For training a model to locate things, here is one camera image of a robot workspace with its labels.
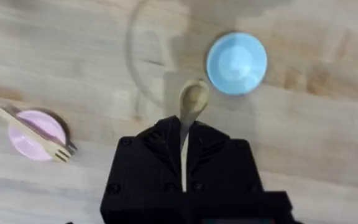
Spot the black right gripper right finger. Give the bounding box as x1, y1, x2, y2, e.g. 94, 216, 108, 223
186, 120, 264, 194

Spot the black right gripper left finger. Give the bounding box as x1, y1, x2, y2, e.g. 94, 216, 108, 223
99, 115, 183, 200

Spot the wooden spoon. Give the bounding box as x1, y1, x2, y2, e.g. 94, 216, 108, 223
178, 79, 210, 192

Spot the pink plate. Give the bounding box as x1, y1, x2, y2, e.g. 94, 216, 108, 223
7, 109, 67, 162

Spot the light blue bowl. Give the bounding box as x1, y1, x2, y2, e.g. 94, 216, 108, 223
206, 31, 268, 96

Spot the wooden fork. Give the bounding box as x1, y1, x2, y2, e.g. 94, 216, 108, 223
0, 106, 71, 163

